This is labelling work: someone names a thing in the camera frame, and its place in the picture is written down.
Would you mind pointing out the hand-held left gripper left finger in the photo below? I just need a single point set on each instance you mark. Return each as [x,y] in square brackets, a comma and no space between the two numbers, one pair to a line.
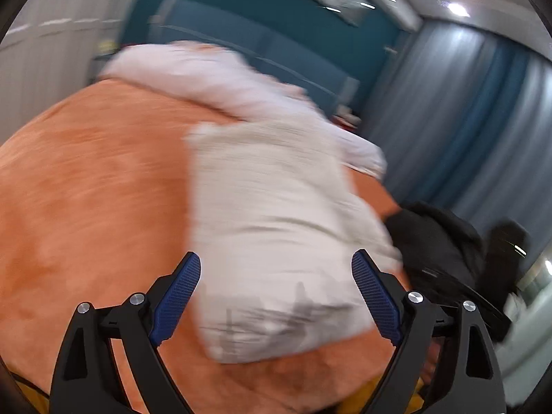
[177,295]

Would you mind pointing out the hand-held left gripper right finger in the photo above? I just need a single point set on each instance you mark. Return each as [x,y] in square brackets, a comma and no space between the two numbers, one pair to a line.
[375,297]

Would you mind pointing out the black puffer jacket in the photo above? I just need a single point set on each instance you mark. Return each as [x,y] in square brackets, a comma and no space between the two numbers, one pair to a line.
[435,250]

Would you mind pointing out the orange plush blanket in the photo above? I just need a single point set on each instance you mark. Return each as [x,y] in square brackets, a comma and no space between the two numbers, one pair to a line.
[95,207]

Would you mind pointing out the dark object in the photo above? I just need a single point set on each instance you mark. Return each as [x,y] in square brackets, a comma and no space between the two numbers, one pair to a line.
[509,254]

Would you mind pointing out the blue grey curtain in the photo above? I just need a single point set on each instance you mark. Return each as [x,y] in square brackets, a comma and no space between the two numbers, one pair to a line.
[465,129]

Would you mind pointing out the blue upholstered headboard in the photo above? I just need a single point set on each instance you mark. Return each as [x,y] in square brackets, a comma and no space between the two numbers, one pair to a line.
[267,47]

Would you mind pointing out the white wardrobe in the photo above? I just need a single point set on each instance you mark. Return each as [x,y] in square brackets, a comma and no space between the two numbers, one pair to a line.
[51,43]

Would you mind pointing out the ceiling light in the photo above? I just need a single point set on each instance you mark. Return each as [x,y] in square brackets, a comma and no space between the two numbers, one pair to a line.
[456,8]

